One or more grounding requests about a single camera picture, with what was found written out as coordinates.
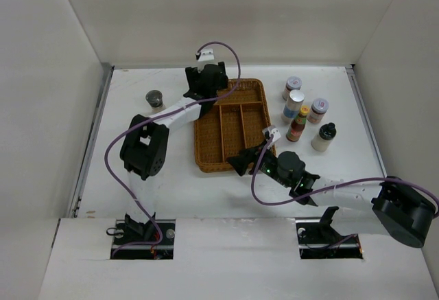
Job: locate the brown wicker divided tray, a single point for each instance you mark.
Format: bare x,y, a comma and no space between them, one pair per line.
234,123

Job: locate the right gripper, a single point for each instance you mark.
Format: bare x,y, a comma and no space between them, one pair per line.
241,162

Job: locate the red-label spice jar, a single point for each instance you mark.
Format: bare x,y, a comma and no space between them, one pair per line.
319,108
292,83

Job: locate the red-label spice jar right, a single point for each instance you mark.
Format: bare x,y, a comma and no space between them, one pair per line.
319,108

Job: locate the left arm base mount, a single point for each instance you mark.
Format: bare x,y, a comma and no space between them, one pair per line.
133,240

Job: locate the black-top salt grinder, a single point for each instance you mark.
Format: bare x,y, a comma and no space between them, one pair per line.
155,99

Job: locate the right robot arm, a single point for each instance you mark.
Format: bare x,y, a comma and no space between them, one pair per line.
386,206

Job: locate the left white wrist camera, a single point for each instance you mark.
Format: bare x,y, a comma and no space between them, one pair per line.
205,55

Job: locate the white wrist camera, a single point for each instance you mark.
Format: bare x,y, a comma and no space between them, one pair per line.
205,55
271,133

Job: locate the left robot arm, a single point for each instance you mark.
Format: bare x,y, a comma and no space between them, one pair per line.
144,150

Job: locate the red-label spice jar back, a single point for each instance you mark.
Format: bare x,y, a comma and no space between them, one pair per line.
292,83

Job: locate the yellow-cap hot sauce bottle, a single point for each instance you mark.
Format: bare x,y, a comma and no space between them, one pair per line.
298,124

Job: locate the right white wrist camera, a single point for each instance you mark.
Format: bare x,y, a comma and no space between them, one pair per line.
271,133

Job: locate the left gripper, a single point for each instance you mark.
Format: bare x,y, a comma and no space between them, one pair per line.
194,75

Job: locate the white-lid blue-label shaker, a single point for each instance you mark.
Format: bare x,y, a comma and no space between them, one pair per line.
292,106

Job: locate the black-cap white bottle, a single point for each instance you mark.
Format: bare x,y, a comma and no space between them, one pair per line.
324,137

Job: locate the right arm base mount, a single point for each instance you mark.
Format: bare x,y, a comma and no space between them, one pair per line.
317,239

